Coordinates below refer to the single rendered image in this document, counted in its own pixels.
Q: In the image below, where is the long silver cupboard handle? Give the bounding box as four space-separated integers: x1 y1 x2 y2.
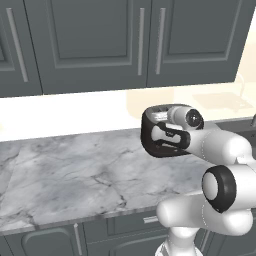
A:
5 7 30 83
154 7 167 76
137 7 146 77

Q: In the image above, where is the dark sink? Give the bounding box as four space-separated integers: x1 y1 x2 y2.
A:
214 117 256 143

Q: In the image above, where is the black toaster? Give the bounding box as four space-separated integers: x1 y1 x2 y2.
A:
140 103 193 159

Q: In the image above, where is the narrow grey wall cupboard door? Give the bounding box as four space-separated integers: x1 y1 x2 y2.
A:
0 0 43 99

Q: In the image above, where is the wide grey wall cupboard door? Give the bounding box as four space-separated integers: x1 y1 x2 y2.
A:
23 0 153 96

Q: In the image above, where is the short silver drawer handle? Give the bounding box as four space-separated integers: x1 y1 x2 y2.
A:
142 215 160 225

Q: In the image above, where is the silver base cupboard handle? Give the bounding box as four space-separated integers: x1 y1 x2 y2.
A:
200 229 212 252
73 223 83 256

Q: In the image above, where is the grey drawer front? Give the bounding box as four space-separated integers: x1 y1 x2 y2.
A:
106 209 168 238

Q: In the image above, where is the grey base cupboard door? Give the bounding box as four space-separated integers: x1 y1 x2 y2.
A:
2 223 85 256
194 228 256 256
84 233 169 256

